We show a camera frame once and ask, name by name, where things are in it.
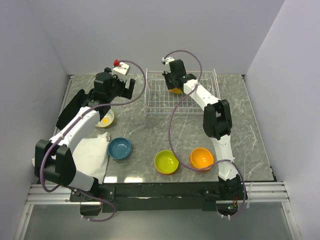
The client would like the white wire dish rack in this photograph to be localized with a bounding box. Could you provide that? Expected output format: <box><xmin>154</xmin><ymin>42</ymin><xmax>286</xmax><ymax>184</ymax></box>
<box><xmin>144</xmin><ymin>69</ymin><xmax>221</xmax><ymax>115</ymax></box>

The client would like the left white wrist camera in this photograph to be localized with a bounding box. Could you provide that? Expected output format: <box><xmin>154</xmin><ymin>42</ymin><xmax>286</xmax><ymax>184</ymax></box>
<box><xmin>111</xmin><ymin>59</ymin><xmax>131</xmax><ymax>83</ymax></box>

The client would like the black base frame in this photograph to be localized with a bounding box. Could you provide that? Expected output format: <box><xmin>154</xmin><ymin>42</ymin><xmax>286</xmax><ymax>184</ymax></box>
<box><xmin>69</xmin><ymin>181</ymin><xmax>249</xmax><ymax>218</ymax></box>

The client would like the black cloth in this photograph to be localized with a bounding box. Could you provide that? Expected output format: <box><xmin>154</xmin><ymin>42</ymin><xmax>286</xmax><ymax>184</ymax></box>
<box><xmin>56</xmin><ymin>89</ymin><xmax>88</xmax><ymax>130</ymax></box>

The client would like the right orange bowl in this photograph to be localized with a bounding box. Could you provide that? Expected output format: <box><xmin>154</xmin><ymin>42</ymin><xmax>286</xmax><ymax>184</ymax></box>
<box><xmin>189</xmin><ymin>147</ymin><xmax>215</xmax><ymax>172</ymax></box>

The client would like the aluminium rail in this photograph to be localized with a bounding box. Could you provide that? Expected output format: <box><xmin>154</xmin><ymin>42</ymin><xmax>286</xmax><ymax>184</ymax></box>
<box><xmin>25</xmin><ymin>182</ymin><xmax>290</xmax><ymax>205</ymax></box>

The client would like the front lime green bowl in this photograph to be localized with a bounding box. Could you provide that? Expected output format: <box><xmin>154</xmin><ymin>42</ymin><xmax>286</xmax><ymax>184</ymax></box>
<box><xmin>154</xmin><ymin>150</ymin><xmax>179</xmax><ymax>175</ymax></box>

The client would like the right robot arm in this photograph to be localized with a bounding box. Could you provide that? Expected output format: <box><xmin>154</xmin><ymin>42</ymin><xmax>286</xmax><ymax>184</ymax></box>
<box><xmin>161</xmin><ymin>57</ymin><xmax>242</xmax><ymax>200</ymax></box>

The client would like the large orange bowl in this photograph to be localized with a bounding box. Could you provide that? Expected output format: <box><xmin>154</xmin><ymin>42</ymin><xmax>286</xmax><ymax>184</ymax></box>
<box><xmin>169</xmin><ymin>87</ymin><xmax>183</xmax><ymax>94</ymax></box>

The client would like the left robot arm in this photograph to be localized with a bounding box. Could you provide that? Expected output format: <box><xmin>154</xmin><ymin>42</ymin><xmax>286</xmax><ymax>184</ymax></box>
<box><xmin>34</xmin><ymin>60</ymin><xmax>135</xmax><ymax>201</ymax></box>

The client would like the patterned white blue bowl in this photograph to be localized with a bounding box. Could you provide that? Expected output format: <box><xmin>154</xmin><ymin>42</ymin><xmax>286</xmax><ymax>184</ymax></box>
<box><xmin>95</xmin><ymin>109</ymin><xmax>115</xmax><ymax>128</ymax></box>

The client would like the dark blue bowl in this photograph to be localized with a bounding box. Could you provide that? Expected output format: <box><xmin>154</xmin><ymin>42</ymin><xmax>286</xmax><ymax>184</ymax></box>
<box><xmin>107</xmin><ymin>137</ymin><xmax>132</xmax><ymax>160</ymax></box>

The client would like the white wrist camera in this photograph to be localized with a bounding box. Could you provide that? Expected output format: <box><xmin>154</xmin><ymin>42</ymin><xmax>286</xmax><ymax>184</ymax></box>
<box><xmin>161</xmin><ymin>56</ymin><xmax>175</xmax><ymax>74</ymax></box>
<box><xmin>111</xmin><ymin>59</ymin><xmax>131</xmax><ymax>83</ymax></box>

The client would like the white paper towel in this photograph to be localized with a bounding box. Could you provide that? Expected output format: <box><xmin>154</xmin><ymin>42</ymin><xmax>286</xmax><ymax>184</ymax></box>
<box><xmin>43</xmin><ymin>132</ymin><xmax>110</xmax><ymax>186</ymax></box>

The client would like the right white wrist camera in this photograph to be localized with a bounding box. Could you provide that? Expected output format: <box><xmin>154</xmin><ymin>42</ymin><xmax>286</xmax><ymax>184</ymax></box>
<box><xmin>161</xmin><ymin>56</ymin><xmax>175</xmax><ymax>74</ymax></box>

